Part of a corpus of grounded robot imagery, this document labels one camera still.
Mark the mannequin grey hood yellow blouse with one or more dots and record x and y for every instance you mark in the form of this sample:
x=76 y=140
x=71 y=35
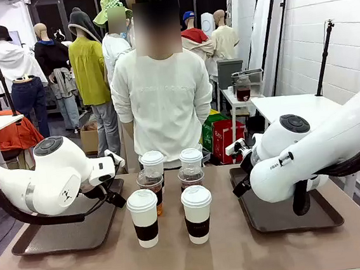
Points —
x=89 y=73

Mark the metal rectangular container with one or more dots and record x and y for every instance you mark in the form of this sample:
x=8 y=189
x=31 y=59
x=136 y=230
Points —
x=252 y=75

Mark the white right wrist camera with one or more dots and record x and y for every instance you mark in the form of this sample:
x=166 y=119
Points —
x=233 y=147

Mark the mannequin torso blue jeans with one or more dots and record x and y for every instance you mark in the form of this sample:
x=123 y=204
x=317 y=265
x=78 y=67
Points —
x=29 y=98

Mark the mannequin black sweater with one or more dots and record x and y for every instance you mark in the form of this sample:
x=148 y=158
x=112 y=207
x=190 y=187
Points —
x=51 y=55

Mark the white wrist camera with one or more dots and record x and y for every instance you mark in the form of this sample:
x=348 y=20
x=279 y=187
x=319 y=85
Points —
x=115 y=158
x=233 y=147

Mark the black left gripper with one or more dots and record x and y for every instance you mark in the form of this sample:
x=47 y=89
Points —
x=96 y=191

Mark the clear plastic iced drink cup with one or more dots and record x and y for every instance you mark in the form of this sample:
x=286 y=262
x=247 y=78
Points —
x=190 y=175
x=149 y=179

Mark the large white table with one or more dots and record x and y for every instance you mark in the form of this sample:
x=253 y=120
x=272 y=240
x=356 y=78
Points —
x=292 y=105

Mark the small white side table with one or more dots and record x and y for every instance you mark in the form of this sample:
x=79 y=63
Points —
x=229 y=96

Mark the mannequin black hat white cloak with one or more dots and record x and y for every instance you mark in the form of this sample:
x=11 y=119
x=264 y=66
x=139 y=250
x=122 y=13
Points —
x=13 y=61

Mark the white paper cup black sleeve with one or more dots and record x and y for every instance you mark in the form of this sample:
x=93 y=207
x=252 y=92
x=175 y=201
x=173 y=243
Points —
x=191 y=155
x=143 y=215
x=196 y=210
x=152 y=158

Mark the person in white sweatshirt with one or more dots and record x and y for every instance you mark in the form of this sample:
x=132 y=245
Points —
x=165 y=111

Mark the person's right forearm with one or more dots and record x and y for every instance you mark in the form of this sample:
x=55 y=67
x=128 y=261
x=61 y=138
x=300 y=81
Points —
x=129 y=130

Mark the mannequin blue cap red hood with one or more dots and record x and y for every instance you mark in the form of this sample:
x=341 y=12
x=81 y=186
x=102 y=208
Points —
x=194 y=38

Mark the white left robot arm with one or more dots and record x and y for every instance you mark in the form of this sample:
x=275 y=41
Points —
x=53 y=179

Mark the orange cloth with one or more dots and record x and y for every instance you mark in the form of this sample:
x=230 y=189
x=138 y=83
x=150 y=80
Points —
x=17 y=134

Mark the grey bin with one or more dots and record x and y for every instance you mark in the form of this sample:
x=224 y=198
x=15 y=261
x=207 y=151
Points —
x=229 y=72

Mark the red shopping bag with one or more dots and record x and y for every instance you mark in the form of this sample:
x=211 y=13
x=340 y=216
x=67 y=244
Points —
x=228 y=136

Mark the white oval appliance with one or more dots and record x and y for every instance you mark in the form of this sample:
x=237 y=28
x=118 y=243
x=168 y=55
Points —
x=207 y=25

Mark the black tripod with phone mount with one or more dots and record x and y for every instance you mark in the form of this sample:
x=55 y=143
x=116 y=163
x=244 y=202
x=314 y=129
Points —
x=324 y=60

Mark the brown plastic serving tray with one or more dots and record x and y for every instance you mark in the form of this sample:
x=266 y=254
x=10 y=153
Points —
x=287 y=220
x=65 y=238

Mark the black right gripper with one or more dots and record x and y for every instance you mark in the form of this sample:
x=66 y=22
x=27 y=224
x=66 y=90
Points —
x=246 y=165

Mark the glass jar dark liquid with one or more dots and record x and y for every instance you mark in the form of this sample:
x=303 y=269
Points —
x=243 y=92

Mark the black tripod thin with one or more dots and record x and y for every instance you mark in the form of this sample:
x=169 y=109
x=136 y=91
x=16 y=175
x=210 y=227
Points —
x=2 y=78

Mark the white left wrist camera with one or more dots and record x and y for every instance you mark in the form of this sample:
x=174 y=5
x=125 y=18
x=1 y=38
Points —
x=115 y=158

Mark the green shopping bag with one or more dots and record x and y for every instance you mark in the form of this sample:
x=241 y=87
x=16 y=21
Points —
x=210 y=132

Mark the figure green hat white jacket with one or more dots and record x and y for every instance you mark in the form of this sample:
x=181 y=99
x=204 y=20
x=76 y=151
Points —
x=114 y=48

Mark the mannequin cream shirt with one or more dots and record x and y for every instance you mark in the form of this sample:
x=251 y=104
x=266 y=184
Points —
x=225 y=41

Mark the cardboard box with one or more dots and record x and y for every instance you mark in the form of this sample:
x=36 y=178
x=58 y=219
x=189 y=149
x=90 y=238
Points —
x=89 y=140

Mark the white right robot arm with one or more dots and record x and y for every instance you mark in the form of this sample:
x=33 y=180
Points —
x=328 y=146

